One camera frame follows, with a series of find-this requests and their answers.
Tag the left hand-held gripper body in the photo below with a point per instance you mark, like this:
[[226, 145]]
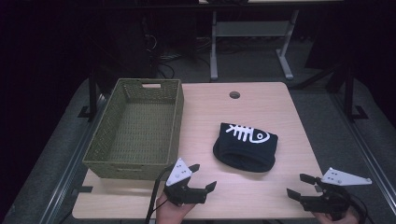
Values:
[[183, 193]]

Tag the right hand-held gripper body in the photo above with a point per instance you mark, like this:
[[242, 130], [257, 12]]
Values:
[[334, 193]]

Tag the person's left hand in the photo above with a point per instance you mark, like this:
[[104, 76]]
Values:
[[172, 213]]

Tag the person's right hand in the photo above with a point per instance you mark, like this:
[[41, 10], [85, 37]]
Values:
[[337, 218]]

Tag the black beanie with fishbone print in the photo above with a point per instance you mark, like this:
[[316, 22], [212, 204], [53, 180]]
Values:
[[246, 152]]

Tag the green woven basket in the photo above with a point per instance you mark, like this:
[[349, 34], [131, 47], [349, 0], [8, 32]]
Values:
[[140, 133]]

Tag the black metal stand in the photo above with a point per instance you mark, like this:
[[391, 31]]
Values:
[[92, 93], [350, 93]]

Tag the aluminium rail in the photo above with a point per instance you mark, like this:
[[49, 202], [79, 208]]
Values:
[[71, 161], [364, 146]]

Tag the black table bracket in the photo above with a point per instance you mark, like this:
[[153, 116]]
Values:
[[82, 189]]

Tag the grey metal desk frame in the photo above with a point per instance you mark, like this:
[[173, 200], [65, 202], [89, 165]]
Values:
[[249, 29]]

